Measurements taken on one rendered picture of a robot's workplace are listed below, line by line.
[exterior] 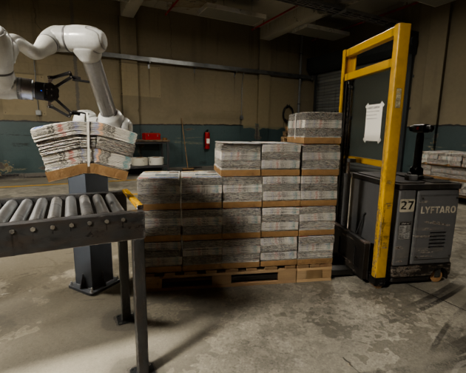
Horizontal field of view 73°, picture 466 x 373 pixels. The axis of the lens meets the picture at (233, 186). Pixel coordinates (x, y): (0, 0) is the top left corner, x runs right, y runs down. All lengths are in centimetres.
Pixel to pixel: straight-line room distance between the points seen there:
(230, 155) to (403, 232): 140
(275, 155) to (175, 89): 708
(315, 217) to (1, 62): 204
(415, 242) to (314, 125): 117
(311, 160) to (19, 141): 737
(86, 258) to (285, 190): 149
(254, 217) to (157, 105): 698
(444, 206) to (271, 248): 133
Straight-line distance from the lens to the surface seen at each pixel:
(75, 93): 875
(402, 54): 251
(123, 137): 152
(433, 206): 279
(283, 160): 231
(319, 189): 245
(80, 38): 199
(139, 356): 173
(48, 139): 153
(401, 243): 271
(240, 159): 224
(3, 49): 154
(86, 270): 256
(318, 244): 256
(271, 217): 237
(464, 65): 860
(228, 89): 977
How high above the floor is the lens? 115
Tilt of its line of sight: 10 degrees down
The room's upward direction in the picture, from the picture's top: 1 degrees clockwise
